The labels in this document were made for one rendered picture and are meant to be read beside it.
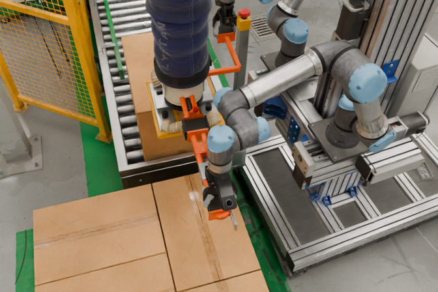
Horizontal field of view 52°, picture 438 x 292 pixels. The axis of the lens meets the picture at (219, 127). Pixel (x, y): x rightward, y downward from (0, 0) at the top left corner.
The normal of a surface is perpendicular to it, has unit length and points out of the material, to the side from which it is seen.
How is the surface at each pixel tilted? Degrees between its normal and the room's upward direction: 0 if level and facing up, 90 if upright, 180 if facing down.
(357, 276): 0
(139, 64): 0
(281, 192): 0
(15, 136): 90
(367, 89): 83
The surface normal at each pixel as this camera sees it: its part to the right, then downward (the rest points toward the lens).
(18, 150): 0.28, 0.73
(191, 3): 0.48, 0.77
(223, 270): 0.02, -0.65
